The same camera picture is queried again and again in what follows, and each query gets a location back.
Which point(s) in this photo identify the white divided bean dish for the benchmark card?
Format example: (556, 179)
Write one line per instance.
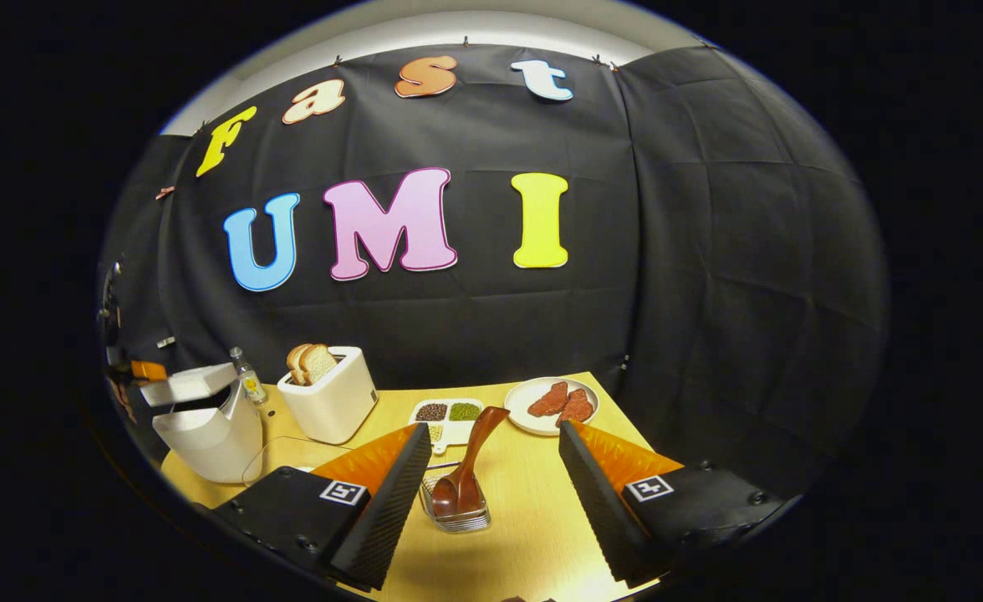
(450, 411)

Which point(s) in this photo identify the red meat slice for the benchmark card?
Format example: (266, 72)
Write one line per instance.
(548, 400)
(577, 407)

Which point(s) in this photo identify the white toaster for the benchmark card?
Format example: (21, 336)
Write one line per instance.
(333, 401)

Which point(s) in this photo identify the brown wooden spoon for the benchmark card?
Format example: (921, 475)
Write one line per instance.
(471, 456)

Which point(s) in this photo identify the white rice cooker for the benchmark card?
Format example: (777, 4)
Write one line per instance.
(207, 435)

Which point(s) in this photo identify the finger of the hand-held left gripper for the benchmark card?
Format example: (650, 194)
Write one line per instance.
(149, 371)

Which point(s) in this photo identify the black backdrop cloth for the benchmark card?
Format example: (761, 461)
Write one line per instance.
(709, 251)

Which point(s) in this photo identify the round white plate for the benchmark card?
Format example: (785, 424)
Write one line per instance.
(525, 414)

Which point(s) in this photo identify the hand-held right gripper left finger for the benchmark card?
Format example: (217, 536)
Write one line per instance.
(395, 493)

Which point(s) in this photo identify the toasted bread slice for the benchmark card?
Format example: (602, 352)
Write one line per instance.
(320, 361)
(297, 359)

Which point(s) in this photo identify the small clear glass bottle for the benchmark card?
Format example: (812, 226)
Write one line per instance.
(249, 380)

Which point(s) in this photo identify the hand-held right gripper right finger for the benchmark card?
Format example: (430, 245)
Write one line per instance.
(596, 502)

